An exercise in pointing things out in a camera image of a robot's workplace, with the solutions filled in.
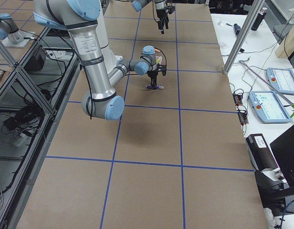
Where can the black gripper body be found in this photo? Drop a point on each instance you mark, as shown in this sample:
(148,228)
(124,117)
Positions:
(160,14)
(152,74)

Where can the purple marker pen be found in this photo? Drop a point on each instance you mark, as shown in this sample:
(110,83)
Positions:
(158,87)

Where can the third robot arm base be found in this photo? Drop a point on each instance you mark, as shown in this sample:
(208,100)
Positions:
(10,35)

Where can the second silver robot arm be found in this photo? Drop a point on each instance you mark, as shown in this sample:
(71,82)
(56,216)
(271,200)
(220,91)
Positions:
(161,7)

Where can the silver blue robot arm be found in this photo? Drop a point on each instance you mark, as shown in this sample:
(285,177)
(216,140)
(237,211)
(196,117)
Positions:
(83,19)

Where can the folded dark blue umbrella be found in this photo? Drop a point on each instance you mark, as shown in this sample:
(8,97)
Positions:
(237,29)

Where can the small circuit board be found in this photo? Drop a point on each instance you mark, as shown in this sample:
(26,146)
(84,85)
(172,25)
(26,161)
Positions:
(238,99)

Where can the black water bottle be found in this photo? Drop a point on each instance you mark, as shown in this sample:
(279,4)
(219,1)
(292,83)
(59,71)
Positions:
(261,15)

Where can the blue teach pendant near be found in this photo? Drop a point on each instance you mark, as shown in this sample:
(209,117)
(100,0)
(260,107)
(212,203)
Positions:
(268,107)

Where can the blue teach pendant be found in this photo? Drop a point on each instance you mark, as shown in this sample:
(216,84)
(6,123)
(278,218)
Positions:
(268,107)
(281,79)

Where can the blue teach pendant far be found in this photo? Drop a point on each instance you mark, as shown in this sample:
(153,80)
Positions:
(281,79)

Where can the black box with label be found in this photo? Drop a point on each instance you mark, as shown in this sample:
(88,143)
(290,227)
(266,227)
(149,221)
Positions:
(260,154)

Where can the metal stand green clip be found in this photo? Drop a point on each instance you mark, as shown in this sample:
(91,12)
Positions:
(273,88)

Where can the black monitor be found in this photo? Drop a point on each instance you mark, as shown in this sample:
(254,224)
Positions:
(283,150)

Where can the aluminium frame post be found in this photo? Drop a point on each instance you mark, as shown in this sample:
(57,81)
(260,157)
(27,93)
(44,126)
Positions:
(257,5)

